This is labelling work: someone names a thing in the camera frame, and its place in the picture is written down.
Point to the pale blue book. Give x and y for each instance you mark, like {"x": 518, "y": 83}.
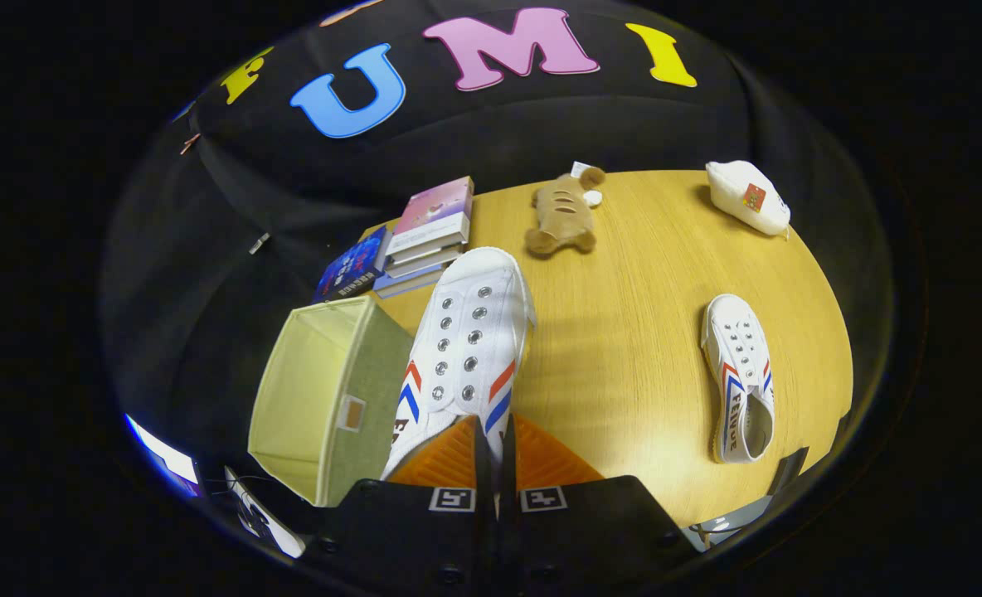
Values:
{"x": 404, "y": 283}

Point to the black backdrop cloth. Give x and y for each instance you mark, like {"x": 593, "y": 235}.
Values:
{"x": 491, "y": 133}

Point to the pink cover book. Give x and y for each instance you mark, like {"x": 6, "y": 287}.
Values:
{"x": 437, "y": 207}

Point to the white canvas shoe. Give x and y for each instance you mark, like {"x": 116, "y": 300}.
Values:
{"x": 466, "y": 332}
{"x": 736, "y": 348}

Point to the brown plush toy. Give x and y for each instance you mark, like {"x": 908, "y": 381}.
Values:
{"x": 561, "y": 215}

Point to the green fabric storage box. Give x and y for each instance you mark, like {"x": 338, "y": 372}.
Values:
{"x": 308, "y": 398}

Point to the white plush toy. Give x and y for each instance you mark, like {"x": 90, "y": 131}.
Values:
{"x": 744, "y": 199}

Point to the pink clip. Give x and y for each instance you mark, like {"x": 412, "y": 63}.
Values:
{"x": 190, "y": 143}

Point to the white book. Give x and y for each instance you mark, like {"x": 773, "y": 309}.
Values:
{"x": 425, "y": 259}

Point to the dark blue book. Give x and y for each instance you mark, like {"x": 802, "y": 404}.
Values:
{"x": 350, "y": 269}

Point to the white flat device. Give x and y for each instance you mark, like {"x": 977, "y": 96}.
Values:
{"x": 271, "y": 522}

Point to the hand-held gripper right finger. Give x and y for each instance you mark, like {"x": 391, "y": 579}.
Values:
{"x": 590, "y": 522}

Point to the silver clip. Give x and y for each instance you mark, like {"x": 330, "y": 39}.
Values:
{"x": 259, "y": 243}

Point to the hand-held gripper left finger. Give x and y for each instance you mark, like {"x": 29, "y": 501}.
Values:
{"x": 408, "y": 531}

